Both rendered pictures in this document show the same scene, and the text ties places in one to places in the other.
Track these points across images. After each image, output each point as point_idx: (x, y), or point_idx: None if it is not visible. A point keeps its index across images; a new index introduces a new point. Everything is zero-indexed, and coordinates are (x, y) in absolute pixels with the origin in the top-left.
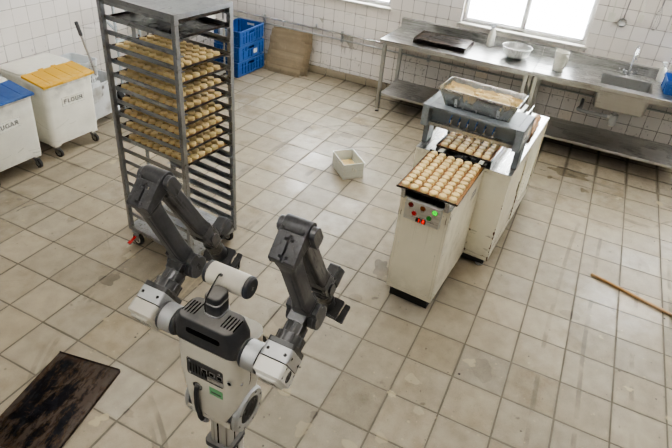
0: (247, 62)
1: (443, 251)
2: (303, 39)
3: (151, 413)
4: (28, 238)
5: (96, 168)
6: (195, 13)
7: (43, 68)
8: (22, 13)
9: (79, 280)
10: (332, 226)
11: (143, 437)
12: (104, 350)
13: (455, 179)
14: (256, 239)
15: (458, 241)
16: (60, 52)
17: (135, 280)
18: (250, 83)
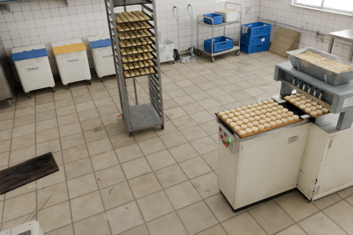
0: (256, 45)
1: (240, 172)
2: (292, 35)
3: (49, 194)
4: (90, 104)
5: (142, 83)
6: None
7: None
8: (136, 10)
9: (87, 126)
10: None
11: (35, 203)
12: (64, 158)
13: (262, 120)
14: (175, 133)
15: (277, 173)
16: (152, 30)
17: (105, 134)
18: (252, 57)
